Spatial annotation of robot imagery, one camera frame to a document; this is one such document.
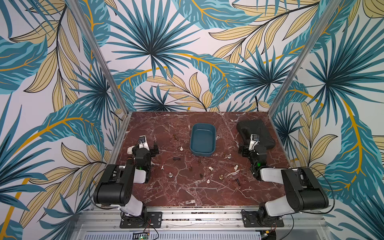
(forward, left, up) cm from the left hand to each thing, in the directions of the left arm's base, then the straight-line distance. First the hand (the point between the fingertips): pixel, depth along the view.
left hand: (146, 143), depth 92 cm
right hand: (+2, -64, +1) cm, 64 cm away
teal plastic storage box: (+8, -35, -7) cm, 37 cm away
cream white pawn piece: (+1, -21, -7) cm, 22 cm away
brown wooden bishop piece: (+10, -16, -7) cm, 20 cm away
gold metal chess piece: (-18, -45, -6) cm, 49 cm away
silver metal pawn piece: (-4, -52, -6) cm, 52 cm away
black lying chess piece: (-5, -18, -8) cm, 21 cm away
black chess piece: (-20, -55, -8) cm, 59 cm away
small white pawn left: (-13, -10, -8) cm, 18 cm away
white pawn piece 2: (-11, -55, -6) cm, 56 cm away
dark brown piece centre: (-13, -27, -8) cm, 31 cm away
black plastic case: (+17, -67, -4) cm, 69 cm away
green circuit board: (-46, -6, -11) cm, 48 cm away
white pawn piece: (-12, -40, -7) cm, 42 cm away
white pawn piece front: (-20, -38, -7) cm, 43 cm away
